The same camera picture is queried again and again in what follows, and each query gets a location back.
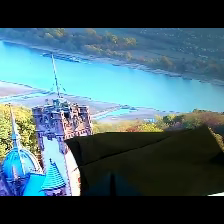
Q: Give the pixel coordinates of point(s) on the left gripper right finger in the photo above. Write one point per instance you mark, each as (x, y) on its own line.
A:
(121, 188)

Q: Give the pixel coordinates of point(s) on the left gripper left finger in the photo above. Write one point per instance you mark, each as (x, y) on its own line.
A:
(105, 187)

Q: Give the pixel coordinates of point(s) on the black garment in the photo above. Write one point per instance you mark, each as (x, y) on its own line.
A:
(160, 156)

